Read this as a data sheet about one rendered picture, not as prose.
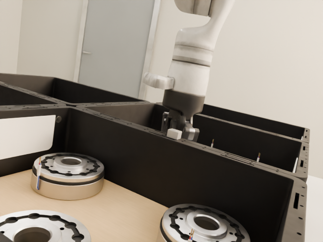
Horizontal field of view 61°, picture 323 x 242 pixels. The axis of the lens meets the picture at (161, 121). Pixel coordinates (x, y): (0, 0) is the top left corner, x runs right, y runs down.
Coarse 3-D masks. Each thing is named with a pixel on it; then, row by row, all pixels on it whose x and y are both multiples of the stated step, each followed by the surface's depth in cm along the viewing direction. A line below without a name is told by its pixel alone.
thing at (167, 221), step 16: (176, 208) 34; (192, 208) 36; (208, 208) 36; (176, 224) 31; (240, 224) 33; (176, 240) 28; (192, 240) 28; (208, 240) 29; (224, 240) 29; (240, 240) 31
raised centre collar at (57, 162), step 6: (66, 156) 43; (72, 156) 43; (54, 162) 40; (60, 162) 40; (78, 162) 43; (84, 162) 42; (60, 168) 39; (66, 168) 39; (72, 168) 39; (78, 168) 40; (84, 168) 41
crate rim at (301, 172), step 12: (84, 108) 50; (96, 108) 55; (108, 108) 58; (120, 120) 46; (216, 120) 67; (156, 132) 43; (264, 132) 62; (300, 144) 58; (300, 156) 45; (276, 168) 35; (300, 168) 38
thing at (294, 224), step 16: (0, 112) 38; (16, 112) 40; (32, 112) 42; (80, 112) 48; (128, 128) 43; (176, 144) 39; (192, 144) 39; (224, 160) 36; (240, 160) 36; (272, 176) 33; (288, 176) 33; (304, 192) 29; (288, 208) 24; (304, 208) 24; (288, 224) 21; (304, 224) 22; (0, 240) 14; (288, 240) 19; (304, 240) 19
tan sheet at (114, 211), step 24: (0, 192) 36; (24, 192) 37; (120, 192) 42; (0, 216) 31; (72, 216) 34; (96, 216) 35; (120, 216) 36; (144, 216) 37; (96, 240) 30; (120, 240) 31; (144, 240) 32
